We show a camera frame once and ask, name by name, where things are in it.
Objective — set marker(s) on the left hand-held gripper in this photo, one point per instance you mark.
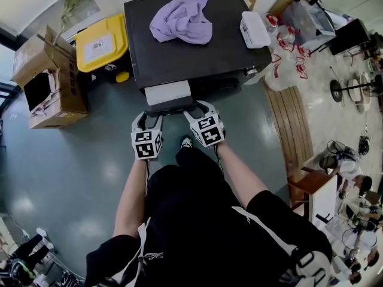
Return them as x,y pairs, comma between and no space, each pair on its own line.
145,146

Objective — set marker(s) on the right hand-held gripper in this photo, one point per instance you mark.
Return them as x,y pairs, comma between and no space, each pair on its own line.
209,131

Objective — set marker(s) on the white pull-out drawer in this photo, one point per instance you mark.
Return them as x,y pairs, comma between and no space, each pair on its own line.
167,93

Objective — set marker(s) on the person's right forearm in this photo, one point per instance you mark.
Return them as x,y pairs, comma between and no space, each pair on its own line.
239,178

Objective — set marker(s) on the person's left forearm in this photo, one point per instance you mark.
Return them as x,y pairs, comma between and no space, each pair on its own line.
131,199

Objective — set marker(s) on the person's black white shoe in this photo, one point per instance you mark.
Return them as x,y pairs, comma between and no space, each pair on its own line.
186,142

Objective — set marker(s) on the brown cardboard box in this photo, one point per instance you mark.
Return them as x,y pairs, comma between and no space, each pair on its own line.
71,97

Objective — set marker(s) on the cluster of clear water jugs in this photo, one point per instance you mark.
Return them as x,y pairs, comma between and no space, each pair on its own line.
279,73

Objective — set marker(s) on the wooden slatted step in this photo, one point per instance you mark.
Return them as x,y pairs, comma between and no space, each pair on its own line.
291,124

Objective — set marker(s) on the black bin with yellow lid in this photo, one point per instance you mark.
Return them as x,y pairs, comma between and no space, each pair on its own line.
100,45

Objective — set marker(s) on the purple crumpled cloth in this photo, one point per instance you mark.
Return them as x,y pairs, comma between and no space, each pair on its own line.
182,22

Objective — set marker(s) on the white plastic lidded box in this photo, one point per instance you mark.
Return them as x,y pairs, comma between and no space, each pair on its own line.
254,30

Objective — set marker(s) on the person's black clothing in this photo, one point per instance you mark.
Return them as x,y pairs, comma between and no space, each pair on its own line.
197,229

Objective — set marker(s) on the black standing fan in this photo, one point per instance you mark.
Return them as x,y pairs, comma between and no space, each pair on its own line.
336,90

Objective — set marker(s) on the clear plastic storage bin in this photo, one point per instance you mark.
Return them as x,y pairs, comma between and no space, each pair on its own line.
308,19

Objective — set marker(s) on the white table with wooden legs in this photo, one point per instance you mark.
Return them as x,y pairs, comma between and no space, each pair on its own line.
323,199

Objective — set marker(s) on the white round cushion seat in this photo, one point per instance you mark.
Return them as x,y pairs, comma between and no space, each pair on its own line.
353,90

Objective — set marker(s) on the black handheld device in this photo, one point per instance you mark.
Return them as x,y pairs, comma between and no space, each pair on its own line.
323,218

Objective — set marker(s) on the black cabinet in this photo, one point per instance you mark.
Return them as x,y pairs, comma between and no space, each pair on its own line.
348,37

